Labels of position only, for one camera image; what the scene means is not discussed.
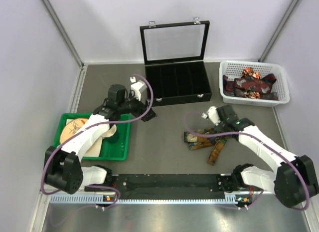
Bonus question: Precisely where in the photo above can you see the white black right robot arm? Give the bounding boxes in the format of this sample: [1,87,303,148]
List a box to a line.
[207,105,319,208]

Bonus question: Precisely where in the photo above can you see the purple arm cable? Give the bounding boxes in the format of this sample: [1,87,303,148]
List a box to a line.
[40,73,154,212]
[183,112,312,212]

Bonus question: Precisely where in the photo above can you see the orange blue leaf-pattern tie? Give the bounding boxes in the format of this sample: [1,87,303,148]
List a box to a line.
[183,131,232,166]

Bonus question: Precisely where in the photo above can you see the cream ceramic cup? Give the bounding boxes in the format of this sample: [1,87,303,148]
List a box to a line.
[101,125,117,138]

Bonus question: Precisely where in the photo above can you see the black glass-lid storage case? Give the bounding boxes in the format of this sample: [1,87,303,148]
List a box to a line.
[140,17,212,106]

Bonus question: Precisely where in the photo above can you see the aluminium frame rail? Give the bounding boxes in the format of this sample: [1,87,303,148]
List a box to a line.
[39,174,314,194]

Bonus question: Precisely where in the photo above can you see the round beige painted plate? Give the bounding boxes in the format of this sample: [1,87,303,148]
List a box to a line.
[59,118,88,144]

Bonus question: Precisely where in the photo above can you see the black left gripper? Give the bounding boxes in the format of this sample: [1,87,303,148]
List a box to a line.
[119,90,158,122]

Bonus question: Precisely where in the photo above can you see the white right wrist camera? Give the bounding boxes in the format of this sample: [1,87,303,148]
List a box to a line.
[201,106,220,126]

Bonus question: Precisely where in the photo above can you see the white perforated plastic basket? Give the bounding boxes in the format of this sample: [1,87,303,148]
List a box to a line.
[219,60,290,107]

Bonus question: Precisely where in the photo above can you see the green plastic tray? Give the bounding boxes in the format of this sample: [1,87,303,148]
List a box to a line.
[53,113,131,161]

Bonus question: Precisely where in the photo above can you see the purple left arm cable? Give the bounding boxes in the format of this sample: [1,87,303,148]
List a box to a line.
[40,73,154,212]

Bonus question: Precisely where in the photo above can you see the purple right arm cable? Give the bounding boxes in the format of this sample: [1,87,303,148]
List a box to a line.
[183,112,312,212]

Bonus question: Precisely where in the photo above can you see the dark red patterned tie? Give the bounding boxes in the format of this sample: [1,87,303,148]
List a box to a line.
[222,73,278,100]

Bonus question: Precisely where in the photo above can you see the grey slotted cable duct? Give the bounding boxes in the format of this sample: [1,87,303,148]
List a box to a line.
[49,192,252,206]

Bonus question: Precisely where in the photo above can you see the red floral rolled tie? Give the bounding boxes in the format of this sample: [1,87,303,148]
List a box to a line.
[241,67,260,79]

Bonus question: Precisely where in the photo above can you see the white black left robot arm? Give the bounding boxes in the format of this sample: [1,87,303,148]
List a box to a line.
[40,80,155,195]

